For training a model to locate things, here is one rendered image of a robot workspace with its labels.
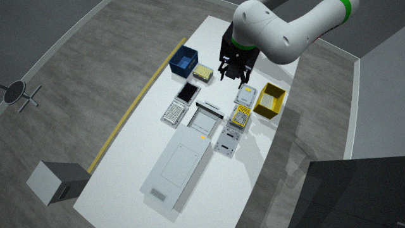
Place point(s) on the yellow open-top box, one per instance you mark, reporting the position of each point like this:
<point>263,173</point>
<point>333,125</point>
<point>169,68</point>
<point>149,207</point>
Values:
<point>278,97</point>

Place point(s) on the dark blue open bin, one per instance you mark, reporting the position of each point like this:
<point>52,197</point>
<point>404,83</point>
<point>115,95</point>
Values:
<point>183,61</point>

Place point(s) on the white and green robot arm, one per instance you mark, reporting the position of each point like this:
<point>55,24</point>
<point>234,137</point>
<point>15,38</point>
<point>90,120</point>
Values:
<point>256,26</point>

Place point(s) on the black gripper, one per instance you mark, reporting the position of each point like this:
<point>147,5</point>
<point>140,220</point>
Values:
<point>241,64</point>

